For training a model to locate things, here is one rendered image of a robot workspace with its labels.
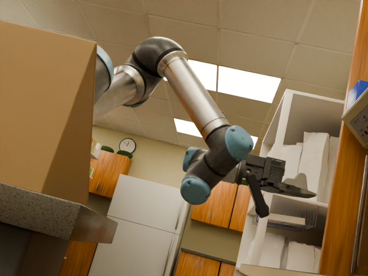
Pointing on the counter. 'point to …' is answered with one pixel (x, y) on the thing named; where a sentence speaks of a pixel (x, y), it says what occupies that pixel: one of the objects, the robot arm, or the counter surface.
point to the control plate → (361, 124)
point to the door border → (359, 216)
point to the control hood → (358, 105)
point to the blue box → (359, 87)
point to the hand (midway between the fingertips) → (310, 196)
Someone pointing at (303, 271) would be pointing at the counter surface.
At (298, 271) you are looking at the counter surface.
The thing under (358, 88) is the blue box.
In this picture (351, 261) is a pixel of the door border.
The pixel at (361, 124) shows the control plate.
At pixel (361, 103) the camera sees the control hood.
